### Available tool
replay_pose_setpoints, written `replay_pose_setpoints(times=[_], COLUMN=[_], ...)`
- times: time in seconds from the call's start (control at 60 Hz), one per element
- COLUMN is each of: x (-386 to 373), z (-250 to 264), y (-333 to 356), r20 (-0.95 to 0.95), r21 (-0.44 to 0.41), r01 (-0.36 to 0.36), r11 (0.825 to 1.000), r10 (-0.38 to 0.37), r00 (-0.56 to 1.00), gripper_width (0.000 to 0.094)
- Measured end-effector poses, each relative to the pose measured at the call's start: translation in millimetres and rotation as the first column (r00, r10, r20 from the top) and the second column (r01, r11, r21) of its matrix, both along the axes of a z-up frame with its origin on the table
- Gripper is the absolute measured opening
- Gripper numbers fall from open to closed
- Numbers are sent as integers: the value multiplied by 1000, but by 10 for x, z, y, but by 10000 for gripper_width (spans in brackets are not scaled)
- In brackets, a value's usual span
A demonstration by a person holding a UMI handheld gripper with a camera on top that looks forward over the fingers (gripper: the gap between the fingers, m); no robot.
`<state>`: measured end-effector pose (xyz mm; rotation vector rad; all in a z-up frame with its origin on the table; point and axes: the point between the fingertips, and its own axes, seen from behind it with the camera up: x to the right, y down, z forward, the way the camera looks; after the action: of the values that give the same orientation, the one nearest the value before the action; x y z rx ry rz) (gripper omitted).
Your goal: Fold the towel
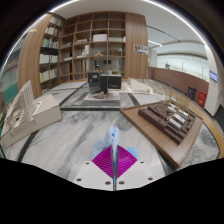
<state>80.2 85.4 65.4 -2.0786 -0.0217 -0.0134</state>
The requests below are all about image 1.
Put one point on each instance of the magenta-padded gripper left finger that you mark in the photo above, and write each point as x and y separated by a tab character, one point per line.
91	175

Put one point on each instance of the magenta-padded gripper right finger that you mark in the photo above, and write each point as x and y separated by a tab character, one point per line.
138	175

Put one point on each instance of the light blue printed towel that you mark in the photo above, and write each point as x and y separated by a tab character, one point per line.
110	140

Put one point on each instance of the wooden model base board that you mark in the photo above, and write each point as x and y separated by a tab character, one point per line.
156	144

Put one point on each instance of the white architectural model on base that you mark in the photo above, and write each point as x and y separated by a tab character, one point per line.
43	113

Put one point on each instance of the thin wooden stick model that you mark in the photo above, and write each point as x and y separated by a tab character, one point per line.
173	96

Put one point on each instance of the small white architectural model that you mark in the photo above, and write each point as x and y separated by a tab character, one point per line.
138	86

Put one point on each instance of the black box display model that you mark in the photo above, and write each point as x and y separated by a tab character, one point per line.
110	82

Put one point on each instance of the dark bin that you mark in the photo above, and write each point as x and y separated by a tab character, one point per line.
192	93

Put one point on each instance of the red cabinet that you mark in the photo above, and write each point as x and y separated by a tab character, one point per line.
202	99

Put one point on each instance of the bookshelf with teal books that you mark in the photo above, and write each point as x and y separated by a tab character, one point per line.
8	83

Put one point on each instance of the wooden bookshelf with books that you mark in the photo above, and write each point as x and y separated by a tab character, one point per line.
50	56

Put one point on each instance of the wooden cubby shelf unit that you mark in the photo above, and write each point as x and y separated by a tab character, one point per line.
96	43

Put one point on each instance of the wall screen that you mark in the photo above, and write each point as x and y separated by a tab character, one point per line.
213	76

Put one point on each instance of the wall poster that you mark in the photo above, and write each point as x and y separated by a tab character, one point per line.
141	49

